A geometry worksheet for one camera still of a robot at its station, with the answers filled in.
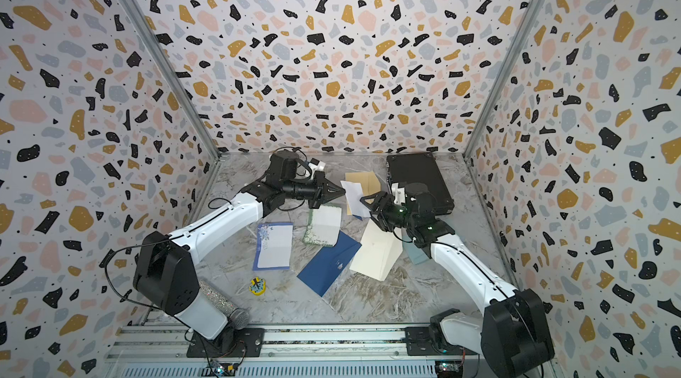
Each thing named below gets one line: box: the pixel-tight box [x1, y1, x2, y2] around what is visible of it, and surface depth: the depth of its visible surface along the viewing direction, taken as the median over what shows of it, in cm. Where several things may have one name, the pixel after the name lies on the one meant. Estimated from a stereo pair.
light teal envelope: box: [402, 241, 430, 266], surface depth 92 cm
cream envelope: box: [349, 218, 404, 282], surface depth 92 cm
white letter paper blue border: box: [251, 222, 294, 271], surface depth 94 cm
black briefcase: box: [386, 151, 455, 216], surface depth 115 cm
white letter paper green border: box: [301, 204, 342, 248], surface depth 99 cm
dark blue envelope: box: [297, 230, 362, 298], surface depth 90 cm
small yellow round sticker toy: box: [249, 276, 267, 296], surface depth 85 cm
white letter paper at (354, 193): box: [339, 180, 372, 220], surface depth 81 cm
